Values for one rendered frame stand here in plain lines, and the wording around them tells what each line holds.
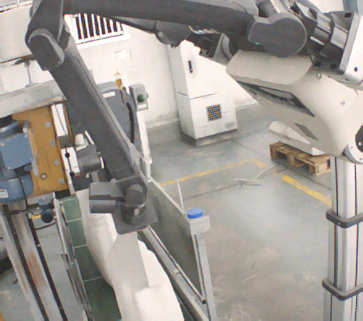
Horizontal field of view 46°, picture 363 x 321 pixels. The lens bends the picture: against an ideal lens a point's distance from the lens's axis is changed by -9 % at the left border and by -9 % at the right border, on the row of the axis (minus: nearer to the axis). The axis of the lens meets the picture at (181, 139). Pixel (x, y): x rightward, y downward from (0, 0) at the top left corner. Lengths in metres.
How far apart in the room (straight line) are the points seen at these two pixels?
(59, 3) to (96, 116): 0.24
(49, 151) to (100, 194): 0.69
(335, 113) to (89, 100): 0.51
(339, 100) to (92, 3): 0.56
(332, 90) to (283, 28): 0.29
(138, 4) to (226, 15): 0.14
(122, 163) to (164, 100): 5.02
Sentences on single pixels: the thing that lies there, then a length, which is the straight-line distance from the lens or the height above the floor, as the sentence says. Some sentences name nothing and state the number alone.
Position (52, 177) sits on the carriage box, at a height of 1.08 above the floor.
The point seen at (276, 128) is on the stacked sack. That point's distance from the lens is 4.56.
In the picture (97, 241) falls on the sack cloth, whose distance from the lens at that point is 2.07.
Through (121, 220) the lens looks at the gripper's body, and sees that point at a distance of 1.09.
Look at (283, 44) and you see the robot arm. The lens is 0.74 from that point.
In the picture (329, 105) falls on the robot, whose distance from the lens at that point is 0.98.
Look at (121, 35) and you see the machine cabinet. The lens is 4.41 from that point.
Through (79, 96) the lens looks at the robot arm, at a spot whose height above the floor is 1.45.
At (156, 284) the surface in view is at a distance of 1.32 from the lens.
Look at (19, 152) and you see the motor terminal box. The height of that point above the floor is 1.26.
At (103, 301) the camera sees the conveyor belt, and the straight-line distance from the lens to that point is 2.15.
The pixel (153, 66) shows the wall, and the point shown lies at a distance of 5.82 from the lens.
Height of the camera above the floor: 1.55
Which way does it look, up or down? 15 degrees down
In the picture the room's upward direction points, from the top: 10 degrees counter-clockwise
